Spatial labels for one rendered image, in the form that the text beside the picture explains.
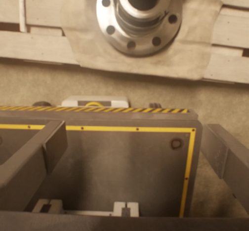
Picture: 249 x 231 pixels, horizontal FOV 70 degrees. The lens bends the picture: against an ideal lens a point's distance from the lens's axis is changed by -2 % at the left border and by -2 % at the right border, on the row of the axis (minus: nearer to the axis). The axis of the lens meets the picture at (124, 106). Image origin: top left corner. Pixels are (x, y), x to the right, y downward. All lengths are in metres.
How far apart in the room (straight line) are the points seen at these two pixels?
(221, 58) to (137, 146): 0.42
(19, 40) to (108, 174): 0.56
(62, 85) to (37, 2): 0.34
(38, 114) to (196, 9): 0.57
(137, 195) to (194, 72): 0.45
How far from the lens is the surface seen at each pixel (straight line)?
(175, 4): 0.63
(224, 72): 0.74
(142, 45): 0.61
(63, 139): 0.17
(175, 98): 0.85
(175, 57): 0.65
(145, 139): 0.54
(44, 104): 0.82
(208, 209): 1.26
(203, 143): 0.17
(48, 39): 0.72
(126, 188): 0.65
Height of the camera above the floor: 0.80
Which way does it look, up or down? 72 degrees down
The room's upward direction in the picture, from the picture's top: 174 degrees counter-clockwise
